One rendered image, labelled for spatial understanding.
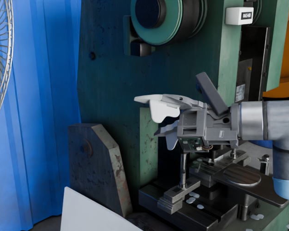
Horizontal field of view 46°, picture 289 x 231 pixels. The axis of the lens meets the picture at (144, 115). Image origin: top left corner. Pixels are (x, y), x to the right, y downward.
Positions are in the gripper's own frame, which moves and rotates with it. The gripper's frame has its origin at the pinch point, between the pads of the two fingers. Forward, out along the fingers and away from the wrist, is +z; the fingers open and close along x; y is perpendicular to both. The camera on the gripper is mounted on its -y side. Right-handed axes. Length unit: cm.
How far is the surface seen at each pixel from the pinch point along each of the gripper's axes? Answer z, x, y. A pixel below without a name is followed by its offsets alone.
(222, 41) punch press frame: -15.2, 6.7, -26.1
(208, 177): -6, 52, -7
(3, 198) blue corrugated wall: 115, 97, -9
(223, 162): -10, 59, -16
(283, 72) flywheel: -33, 56, -53
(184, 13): -7.6, -4.9, -24.9
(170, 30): -3.8, -1.9, -23.3
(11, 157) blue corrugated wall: 109, 84, -28
